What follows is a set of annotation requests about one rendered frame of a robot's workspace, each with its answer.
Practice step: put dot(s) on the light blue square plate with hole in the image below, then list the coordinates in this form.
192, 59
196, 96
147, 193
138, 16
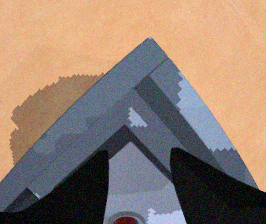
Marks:
139, 184

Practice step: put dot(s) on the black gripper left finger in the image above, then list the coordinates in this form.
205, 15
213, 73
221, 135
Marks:
81, 199

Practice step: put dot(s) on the grey-blue open box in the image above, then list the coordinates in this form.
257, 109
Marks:
147, 93

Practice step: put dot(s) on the red peg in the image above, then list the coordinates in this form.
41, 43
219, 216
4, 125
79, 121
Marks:
125, 220

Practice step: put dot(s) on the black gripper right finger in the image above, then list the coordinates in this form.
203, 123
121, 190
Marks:
208, 196

